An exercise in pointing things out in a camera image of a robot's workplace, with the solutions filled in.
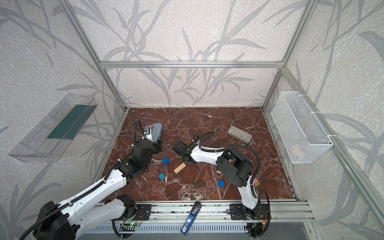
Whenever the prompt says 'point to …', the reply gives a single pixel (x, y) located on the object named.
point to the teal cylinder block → (162, 176)
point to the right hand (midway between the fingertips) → (192, 150)
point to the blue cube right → (221, 184)
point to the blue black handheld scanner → (191, 218)
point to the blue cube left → (166, 161)
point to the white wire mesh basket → (301, 136)
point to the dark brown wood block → (199, 184)
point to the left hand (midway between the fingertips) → (155, 133)
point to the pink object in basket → (296, 150)
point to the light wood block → (179, 168)
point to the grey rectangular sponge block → (239, 134)
